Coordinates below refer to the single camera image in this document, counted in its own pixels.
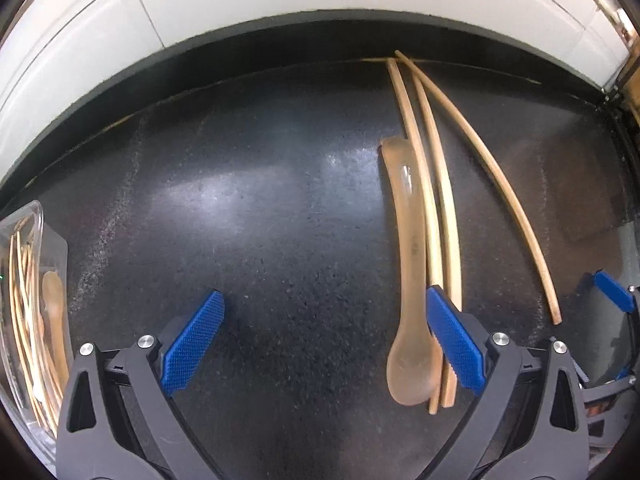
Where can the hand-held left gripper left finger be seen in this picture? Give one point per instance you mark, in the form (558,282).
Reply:
(195,345)

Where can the clear glass baking dish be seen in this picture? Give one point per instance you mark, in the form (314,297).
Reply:
(30,210)

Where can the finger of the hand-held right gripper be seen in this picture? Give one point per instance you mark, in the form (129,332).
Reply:
(612,292)

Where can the pile of wooden chopsticks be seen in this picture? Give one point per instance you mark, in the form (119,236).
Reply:
(25,310)

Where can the translucent tan spoon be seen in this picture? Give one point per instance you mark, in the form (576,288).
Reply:
(410,360)

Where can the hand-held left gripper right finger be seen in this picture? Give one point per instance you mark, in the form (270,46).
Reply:
(455,340)

